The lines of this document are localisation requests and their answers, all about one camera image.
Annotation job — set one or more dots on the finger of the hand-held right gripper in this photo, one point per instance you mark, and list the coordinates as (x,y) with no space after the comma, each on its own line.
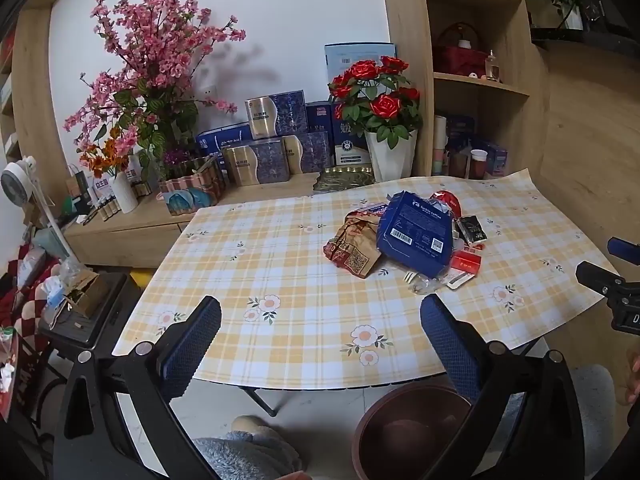
(625,249)
(597,276)

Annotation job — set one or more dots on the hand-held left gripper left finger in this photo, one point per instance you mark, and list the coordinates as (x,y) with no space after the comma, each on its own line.
(192,345)

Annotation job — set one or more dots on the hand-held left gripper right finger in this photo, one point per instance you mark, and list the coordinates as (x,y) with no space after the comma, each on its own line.
(450,345)

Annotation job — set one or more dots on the clear plastic fork wrapper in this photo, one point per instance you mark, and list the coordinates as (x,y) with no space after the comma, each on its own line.
(422,284)

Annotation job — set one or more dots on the red cigarette pack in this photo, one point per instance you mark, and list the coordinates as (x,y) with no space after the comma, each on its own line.
(466,262)

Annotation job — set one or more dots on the brown round plastic bin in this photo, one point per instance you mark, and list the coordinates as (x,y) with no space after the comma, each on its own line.
(400,425)

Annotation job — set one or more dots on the blue cardboard box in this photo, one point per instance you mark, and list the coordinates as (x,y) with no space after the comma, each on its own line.
(415,235)

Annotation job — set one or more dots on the black sachet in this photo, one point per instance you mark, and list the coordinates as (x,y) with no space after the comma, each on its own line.
(472,230)

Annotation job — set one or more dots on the brown printed paper bag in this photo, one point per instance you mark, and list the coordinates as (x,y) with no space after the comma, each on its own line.
(352,245)

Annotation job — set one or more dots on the red foil packet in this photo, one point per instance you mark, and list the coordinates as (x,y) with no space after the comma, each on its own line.
(450,202)

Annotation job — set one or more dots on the person's right hand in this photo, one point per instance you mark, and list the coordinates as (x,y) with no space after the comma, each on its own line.
(635,380)

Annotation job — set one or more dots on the beige slipper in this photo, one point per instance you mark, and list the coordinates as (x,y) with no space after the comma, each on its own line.
(250,424)

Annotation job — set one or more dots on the black stool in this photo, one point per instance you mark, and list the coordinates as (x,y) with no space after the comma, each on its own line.
(95,330)

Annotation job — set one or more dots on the yellow plaid floral tablecloth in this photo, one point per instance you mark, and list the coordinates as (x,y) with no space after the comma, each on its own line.
(280,280)

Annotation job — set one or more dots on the open cardboard box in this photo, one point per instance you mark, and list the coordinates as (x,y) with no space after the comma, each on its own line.
(87,295)

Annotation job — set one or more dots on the teal round pouch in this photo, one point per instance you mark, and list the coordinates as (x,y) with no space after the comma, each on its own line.
(175,202)
(201,197)

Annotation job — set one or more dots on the small blue purple box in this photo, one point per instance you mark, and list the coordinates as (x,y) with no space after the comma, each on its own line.
(496,160)

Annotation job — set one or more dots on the row of small brown bottles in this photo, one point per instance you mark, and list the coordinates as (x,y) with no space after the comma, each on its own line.
(106,208)

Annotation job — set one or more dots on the striped planter basket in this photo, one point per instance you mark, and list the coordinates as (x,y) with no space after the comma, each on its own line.
(205,180)

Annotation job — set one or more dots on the white ribbed vase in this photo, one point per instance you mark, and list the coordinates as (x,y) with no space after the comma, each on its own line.
(125,192)

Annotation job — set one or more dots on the clear plastic bag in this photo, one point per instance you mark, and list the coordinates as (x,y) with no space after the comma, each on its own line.
(37,270)

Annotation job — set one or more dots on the red white checkered cloth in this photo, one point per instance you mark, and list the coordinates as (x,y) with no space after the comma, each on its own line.
(20,305)

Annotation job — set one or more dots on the brown jar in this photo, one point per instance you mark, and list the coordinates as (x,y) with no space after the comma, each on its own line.
(457,165)

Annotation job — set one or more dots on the white box with blue label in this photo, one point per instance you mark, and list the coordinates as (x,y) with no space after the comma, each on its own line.
(99,187)

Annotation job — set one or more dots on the purple flowers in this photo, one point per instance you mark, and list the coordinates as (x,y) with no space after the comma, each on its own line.
(177,156)

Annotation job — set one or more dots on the gold and blue gift box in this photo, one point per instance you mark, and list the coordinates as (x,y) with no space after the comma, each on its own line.
(275,115)
(257,162)
(312,152)

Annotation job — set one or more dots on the white faceted pot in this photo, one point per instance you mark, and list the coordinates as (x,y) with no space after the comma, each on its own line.
(392,160)

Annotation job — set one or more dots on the gold tray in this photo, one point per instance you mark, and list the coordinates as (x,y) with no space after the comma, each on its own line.
(345,179)

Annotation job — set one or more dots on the small brown paper bag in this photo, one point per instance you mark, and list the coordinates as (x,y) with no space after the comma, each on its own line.
(76,182)

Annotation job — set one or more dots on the stack of pastel paper cups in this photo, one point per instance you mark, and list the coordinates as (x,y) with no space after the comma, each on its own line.
(439,145)

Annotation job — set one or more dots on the dark blue printed box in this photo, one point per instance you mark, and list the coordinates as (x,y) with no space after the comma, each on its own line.
(460,130)

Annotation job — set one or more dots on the orange flower bunch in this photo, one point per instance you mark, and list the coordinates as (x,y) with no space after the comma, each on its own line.
(107,155)

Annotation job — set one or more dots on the blue and white flat carton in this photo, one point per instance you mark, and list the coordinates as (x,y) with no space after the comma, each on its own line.
(220,137)

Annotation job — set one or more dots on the black glass cabinet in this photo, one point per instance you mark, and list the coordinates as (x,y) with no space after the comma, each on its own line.
(600,35)

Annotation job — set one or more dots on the blue box with white emblem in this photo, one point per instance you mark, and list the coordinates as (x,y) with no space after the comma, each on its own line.
(350,147)

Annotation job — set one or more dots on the glass perfume bottle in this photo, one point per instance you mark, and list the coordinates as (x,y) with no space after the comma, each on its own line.
(493,67)

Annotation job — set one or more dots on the small white pot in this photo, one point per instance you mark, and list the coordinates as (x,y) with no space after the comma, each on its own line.
(573,19)

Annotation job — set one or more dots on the white desk fan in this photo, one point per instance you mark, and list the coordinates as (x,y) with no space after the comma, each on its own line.
(15,180)

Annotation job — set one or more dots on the red rose plant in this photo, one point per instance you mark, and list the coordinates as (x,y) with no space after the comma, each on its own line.
(380,105)

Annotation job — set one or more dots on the small dark blue box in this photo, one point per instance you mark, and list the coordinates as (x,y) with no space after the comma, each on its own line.
(319,117)

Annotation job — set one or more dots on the pink blossom arrangement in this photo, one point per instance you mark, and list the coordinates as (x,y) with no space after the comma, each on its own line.
(150,60)

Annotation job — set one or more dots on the light blue tall box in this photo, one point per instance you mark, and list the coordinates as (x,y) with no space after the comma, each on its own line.
(345,57)

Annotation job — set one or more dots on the wooden shelf unit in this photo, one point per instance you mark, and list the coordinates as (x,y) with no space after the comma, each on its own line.
(405,10)

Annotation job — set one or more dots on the black folding table frame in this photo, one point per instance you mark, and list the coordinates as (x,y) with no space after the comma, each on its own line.
(262,402)

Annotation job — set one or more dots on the white wall socket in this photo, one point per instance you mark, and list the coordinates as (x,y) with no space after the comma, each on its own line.
(208,91)

